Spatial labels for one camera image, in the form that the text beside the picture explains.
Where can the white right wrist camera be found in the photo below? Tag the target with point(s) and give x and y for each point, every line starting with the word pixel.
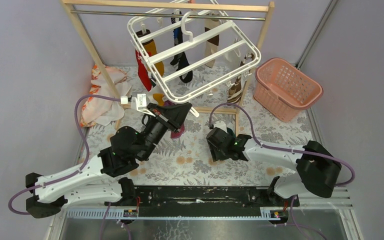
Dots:
pixel 221 125

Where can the orange purple sock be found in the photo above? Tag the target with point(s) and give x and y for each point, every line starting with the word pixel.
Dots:
pixel 178 134

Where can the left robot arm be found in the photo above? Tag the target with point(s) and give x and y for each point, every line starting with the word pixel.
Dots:
pixel 102 180

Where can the orange white floral cloth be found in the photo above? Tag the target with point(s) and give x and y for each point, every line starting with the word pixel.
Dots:
pixel 101 111

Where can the red fluffy sock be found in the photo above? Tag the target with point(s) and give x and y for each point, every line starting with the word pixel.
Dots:
pixel 142 72

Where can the wooden drying rack frame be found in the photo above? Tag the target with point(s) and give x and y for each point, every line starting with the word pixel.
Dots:
pixel 253 24

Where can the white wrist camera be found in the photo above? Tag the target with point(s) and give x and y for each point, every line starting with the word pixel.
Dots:
pixel 138 102
pixel 221 125

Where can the pink plastic laundry basket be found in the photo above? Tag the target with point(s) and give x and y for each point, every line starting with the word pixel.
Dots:
pixel 284 90

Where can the brown white striped sock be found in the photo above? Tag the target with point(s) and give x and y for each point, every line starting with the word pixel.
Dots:
pixel 235 91

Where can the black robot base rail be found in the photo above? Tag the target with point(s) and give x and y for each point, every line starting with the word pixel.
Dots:
pixel 202 201

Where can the beige brown striped sock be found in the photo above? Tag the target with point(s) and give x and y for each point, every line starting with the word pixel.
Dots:
pixel 212 44

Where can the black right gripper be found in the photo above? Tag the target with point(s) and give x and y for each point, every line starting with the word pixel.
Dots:
pixel 215 154

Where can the cream white sock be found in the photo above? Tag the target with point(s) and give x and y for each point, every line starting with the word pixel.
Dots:
pixel 233 58

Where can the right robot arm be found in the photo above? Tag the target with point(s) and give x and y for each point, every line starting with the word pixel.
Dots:
pixel 315 171

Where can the black blue sock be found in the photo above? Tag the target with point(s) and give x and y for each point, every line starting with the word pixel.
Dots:
pixel 180 60

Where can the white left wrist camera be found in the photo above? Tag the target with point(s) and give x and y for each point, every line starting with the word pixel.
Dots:
pixel 138 102

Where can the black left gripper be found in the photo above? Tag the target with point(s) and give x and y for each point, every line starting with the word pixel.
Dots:
pixel 174 116

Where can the white plastic sock hanger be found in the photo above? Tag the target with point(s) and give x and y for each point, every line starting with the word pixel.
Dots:
pixel 193 44

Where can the floral patterned mat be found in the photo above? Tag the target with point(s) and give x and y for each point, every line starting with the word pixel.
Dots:
pixel 187 160

